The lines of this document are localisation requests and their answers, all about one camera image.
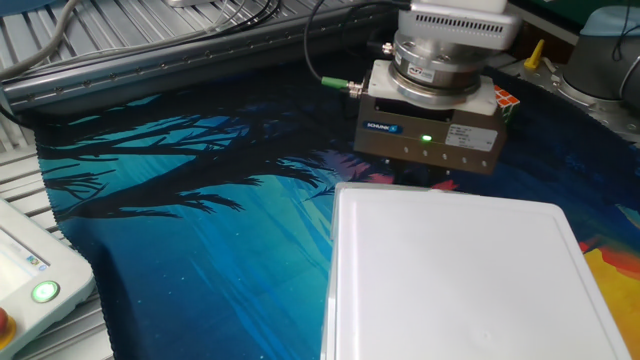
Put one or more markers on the grey Schunk gripper body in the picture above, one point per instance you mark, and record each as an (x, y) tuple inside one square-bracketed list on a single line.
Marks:
[(430, 140)]

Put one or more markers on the white drawer cabinet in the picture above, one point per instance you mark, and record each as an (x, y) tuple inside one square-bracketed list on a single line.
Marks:
[(450, 280)]

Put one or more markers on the Rubik's cube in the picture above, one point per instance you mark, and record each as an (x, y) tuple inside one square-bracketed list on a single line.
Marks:
[(507, 102)]

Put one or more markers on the grey aluminium rail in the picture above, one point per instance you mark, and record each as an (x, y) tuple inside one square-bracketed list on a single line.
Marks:
[(150, 75)]

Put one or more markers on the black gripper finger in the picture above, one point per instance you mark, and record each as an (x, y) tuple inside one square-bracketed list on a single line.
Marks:
[(439, 177), (407, 175)]

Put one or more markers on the white teach pendant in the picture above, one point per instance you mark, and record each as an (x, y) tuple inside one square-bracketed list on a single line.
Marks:
[(35, 280)]

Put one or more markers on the colourful forest print cloth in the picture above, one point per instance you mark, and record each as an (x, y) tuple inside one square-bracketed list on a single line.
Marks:
[(200, 240)]

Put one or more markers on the white gripper adapter plate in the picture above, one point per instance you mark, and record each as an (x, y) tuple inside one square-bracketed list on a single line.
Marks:
[(480, 102)]

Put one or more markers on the silver force torque sensor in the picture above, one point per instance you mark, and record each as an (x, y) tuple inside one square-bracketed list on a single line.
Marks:
[(440, 55)]

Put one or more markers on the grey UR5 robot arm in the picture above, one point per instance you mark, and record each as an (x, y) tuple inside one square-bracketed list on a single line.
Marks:
[(600, 65)]

